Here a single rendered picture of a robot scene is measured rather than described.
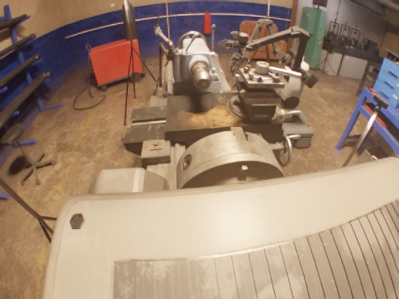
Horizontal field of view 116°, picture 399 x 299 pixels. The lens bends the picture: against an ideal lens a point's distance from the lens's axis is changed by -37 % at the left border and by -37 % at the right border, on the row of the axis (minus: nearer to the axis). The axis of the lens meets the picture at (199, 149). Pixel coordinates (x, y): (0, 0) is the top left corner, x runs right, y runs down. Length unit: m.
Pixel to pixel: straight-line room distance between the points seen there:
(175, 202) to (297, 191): 0.11
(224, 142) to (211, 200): 0.24
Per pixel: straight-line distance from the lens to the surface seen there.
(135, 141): 0.95
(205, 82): 0.88
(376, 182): 0.25
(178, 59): 1.11
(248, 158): 0.36
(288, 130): 2.11
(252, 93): 0.85
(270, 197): 0.17
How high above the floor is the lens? 1.48
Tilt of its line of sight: 45 degrees down
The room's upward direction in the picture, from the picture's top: 2 degrees counter-clockwise
